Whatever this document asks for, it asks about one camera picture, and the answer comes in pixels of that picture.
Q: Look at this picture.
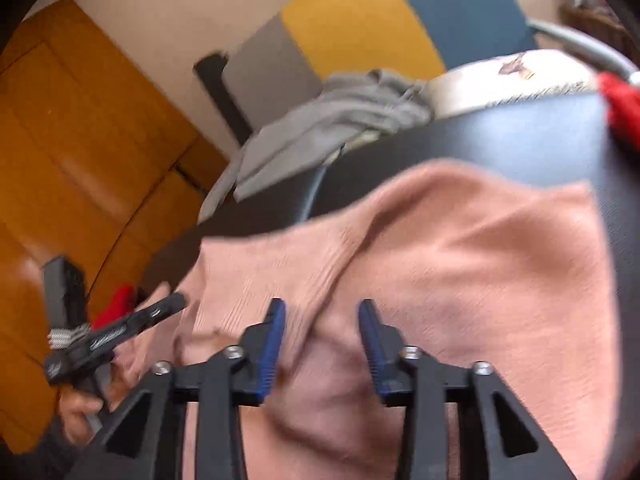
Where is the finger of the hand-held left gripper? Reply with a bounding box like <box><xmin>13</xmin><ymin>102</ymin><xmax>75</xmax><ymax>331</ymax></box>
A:
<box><xmin>87</xmin><ymin>293</ymin><xmax>188</xmax><ymax>359</ymax></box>

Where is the white deer print cushion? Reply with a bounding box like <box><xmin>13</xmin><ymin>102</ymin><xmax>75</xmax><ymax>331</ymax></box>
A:
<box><xmin>425</xmin><ymin>51</ymin><xmax>607</xmax><ymax>119</ymax></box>

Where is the red knit sweater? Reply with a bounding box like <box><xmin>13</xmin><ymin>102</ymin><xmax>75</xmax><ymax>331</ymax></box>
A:
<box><xmin>596</xmin><ymin>71</ymin><xmax>640</xmax><ymax>154</ymax></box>

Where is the wooden side table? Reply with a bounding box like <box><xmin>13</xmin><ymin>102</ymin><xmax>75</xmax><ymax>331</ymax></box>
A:
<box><xmin>559</xmin><ymin>0</ymin><xmax>632</xmax><ymax>57</ymax></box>

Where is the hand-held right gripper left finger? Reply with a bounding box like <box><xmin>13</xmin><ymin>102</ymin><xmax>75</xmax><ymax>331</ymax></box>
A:
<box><xmin>65</xmin><ymin>298</ymin><xmax>287</xmax><ymax>480</ymax></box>

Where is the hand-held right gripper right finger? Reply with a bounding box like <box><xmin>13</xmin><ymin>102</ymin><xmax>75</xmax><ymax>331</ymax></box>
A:
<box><xmin>357</xmin><ymin>298</ymin><xmax>577</xmax><ymax>480</ymax></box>

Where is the pink knit sweater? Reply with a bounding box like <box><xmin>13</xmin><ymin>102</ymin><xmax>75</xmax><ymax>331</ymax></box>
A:
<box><xmin>107</xmin><ymin>159</ymin><xmax>619</xmax><ymax>480</ymax></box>

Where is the red fleece garment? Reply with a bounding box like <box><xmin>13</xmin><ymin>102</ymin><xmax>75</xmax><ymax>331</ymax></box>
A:
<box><xmin>90</xmin><ymin>285</ymin><xmax>139</xmax><ymax>332</ymax></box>

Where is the grey garment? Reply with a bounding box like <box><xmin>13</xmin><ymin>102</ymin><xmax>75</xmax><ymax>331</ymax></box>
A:
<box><xmin>197</xmin><ymin>69</ymin><xmax>434</xmax><ymax>224</ymax></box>

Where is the person's left hand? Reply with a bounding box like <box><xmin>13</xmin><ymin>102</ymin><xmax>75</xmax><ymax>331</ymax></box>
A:
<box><xmin>59</xmin><ymin>354</ymin><xmax>136</xmax><ymax>446</ymax></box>

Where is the black rolled mat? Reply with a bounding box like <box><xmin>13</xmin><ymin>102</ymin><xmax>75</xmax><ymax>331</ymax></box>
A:
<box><xmin>193</xmin><ymin>50</ymin><xmax>254</xmax><ymax>147</ymax></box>

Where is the person's left forearm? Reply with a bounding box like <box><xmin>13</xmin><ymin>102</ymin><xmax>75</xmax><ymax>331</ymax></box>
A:
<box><xmin>20</xmin><ymin>430</ymin><xmax>98</xmax><ymax>480</ymax></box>

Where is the wooden wardrobe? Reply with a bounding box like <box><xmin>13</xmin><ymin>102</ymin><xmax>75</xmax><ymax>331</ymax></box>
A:
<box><xmin>0</xmin><ymin>0</ymin><xmax>232</xmax><ymax>457</ymax></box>

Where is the grey yellow blue armchair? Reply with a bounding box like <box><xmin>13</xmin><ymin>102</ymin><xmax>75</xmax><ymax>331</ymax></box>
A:
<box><xmin>221</xmin><ymin>0</ymin><xmax>640</xmax><ymax>128</ymax></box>

